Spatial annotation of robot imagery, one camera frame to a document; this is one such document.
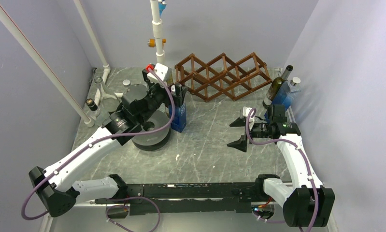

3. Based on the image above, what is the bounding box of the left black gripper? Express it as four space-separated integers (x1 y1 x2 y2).
139 70 187 124

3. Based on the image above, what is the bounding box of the gold capped dark bottle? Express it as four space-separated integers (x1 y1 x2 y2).
165 68 174 88

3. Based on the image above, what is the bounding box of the blue square bottle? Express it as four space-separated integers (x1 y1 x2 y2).
272 77 301 110
168 85 186 133

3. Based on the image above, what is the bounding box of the dark green wine bottle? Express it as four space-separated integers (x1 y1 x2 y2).
262 65 294 110

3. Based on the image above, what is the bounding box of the tall clear glass bottle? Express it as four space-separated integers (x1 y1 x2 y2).
94 76 120 114

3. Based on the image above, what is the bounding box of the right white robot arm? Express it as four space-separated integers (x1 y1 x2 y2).
227 104 335 232

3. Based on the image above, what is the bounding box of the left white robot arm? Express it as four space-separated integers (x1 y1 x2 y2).
29 83 187 217

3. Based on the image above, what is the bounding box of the brown wooden wine rack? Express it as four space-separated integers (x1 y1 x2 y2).
174 52 272 102

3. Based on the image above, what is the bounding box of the clear bottle silver cap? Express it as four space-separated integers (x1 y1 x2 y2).
122 79 131 87

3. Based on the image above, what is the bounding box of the black round spool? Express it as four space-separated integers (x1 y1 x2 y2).
132 111 171 151

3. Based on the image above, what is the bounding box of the orange pipe clamp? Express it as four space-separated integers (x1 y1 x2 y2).
148 38 167 48

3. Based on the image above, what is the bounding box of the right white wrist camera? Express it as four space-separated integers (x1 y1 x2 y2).
239 106 255 123

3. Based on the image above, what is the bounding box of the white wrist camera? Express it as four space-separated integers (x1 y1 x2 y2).
239 106 255 123
146 63 169 83

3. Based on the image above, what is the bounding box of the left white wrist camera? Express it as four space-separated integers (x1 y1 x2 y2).
146 63 169 83

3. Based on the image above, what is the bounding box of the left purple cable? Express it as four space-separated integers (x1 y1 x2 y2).
21 69 176 232

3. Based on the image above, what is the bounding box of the purple cable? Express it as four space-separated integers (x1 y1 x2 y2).
244 108 320 232
21 69 176 232

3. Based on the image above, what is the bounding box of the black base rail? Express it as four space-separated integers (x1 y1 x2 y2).
95 182 277 216

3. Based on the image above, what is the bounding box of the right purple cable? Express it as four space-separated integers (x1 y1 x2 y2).
244 108 320 232

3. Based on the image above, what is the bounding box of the white pvc pipe frame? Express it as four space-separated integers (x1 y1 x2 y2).
0 0 168 128

